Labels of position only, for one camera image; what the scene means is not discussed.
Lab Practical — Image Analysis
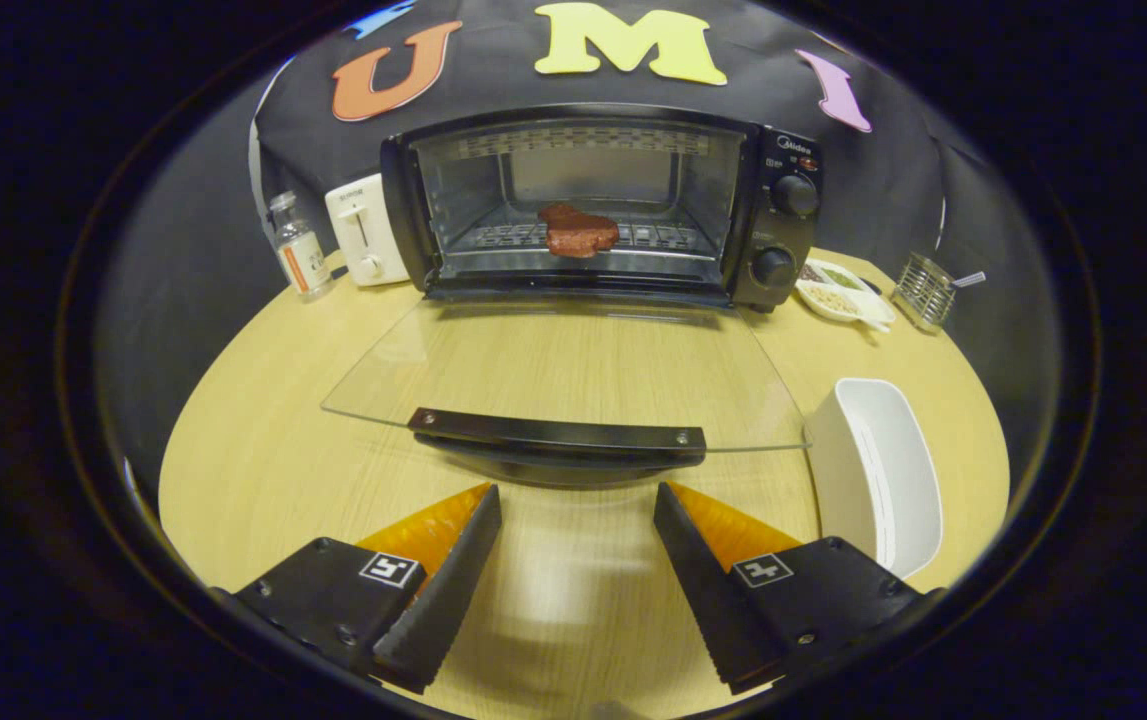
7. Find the metal wire basket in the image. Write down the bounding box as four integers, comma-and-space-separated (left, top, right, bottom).
891, 252, 956, 334

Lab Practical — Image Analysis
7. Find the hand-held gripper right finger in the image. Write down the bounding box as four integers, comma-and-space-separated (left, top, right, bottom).
653, 481, 939, 695

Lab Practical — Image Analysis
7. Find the white divided seed dish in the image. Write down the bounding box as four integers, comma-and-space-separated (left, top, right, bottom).
795, 258, 896, 333

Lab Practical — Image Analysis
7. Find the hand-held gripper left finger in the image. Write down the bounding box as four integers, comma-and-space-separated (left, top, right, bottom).
208, 483, 502, 695

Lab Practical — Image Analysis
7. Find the white plastic tray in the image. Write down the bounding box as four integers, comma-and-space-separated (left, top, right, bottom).
803, 377, 944, 581

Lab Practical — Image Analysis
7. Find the brown steak piece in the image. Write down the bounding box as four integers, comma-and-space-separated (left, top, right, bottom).
539, 203, 621, 259

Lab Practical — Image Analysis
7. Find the small clear bottle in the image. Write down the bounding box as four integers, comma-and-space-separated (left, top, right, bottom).
268, 191, 334, 302

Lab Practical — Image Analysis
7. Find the white toaster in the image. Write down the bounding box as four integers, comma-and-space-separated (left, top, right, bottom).
324, 173, 412, 288

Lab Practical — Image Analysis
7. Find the black toaster oven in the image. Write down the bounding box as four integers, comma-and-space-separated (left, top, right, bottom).
321, 103, 826, 491

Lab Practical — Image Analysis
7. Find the black backdrop cloth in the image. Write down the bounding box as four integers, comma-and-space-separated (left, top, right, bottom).
93, 0, 1064, 501

